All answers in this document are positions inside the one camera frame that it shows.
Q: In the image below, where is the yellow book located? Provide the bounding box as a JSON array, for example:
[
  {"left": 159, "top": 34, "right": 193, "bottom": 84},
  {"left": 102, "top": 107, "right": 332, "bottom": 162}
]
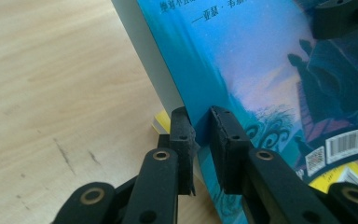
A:
[{"left": 151, "top": 109, "right": 358, "bottom": 195}]

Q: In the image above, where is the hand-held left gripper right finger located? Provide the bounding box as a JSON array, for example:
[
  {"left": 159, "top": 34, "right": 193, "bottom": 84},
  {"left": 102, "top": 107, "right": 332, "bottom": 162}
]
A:
[{"left": 209, "top": 105, "right": 254, "bottom": 194}]

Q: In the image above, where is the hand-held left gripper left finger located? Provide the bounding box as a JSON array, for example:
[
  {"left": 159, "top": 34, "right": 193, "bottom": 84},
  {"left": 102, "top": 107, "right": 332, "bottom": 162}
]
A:
[{"left": 169, "top": 105, "right": 198, "bottom": 196}]

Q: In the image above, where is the illustrated teal book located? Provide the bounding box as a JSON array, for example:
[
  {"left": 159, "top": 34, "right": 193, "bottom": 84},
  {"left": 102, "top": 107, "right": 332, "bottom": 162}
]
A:
[{"left": 111, "top": 0, "right": 358, "bottom": 224}]

